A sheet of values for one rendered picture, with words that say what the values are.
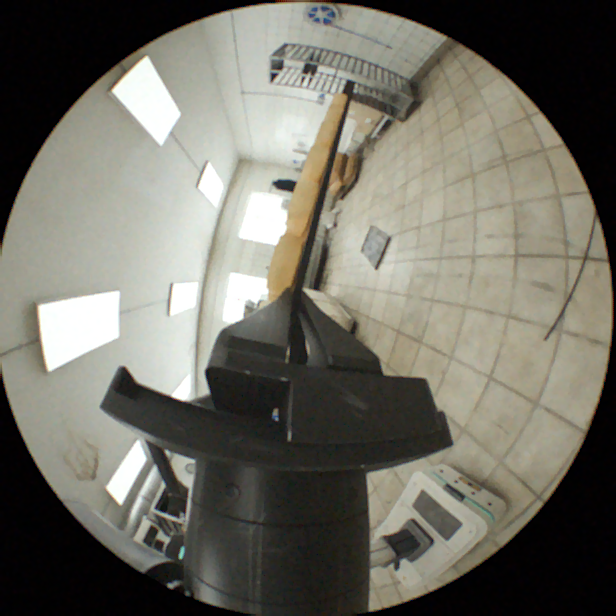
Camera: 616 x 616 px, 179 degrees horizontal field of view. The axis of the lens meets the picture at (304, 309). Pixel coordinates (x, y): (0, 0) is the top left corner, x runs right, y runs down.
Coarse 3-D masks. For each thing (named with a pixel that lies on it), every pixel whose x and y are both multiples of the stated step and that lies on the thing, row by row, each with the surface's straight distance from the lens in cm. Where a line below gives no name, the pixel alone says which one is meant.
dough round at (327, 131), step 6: (324, 120) 26; (324, 126) 25; (330, 126) 25; (336, 126) 25; (318, 132) 25; (324, 132) 24; (330, 132) 25; (336, 132) 25; (318, 138) 24; (324, 138) 24; (330, 138) 24; (318, 144) 24; (324, 144) 24; (330, 144) 25
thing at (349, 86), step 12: (348, 84) 39; (348, 96) 31; (348, 108) 27; (336, 144) 19; (324, 180) 15; (324, 192) 14; (312, 216) 13; (312, 228) 12; (312, 240) 12; (300, 264) 11; (300, 276) 11; (300, 288) 11
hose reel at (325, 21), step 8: (312, 8) 321; (320, 8) 317; (328, 8) 319; (336, 8) 324; (304, 16) 323; (312, 16) 321; (320, 16) 318; (328, 16) 319; (336, 16) 326; (344, 16) 328; (312, 24) 324; (320, 24) 332; (328, 24) 331
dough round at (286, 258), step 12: (288, 240) 14; (300, 240) 15; (276, 252) 14; (288, 252) 14; (300, 252) 14; (276, 264) 14; (288, 264) 14; (276, 276) 14; (288, 276) 14; (276, 288) 15
